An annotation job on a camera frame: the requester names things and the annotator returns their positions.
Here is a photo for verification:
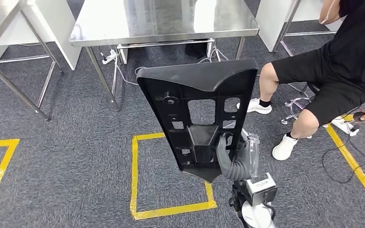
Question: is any black floor object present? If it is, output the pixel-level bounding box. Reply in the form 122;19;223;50
185;42;208;59

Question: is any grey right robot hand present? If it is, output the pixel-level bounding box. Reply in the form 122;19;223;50
215;128;261;178

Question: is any person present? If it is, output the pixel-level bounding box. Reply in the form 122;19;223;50
236;0;365;162

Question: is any white partition panel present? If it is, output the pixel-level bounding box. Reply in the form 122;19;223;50
255;0;347;53
0;0;82;71

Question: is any stainless steel workbench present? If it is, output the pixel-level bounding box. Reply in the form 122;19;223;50
272;0;337;57
0;0;64;122
68;0;260;111

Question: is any black plastic panel part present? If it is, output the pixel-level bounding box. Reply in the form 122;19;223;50
135;58;259;184

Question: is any chrome leg stool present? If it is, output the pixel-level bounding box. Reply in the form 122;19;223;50
280;82;322;125

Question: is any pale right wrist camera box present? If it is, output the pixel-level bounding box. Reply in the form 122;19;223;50
245;172;278;207

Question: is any white floor cable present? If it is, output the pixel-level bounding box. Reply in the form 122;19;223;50
112;46;231;86

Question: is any yellow floor tape square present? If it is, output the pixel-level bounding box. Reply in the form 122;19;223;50
326;112;365;190
130;132;218;221

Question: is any black floor cable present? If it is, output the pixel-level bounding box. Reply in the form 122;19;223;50
321;121;365;185

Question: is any white power strip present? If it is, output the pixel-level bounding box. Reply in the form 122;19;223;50
331;116;359;137
102;49;117;65

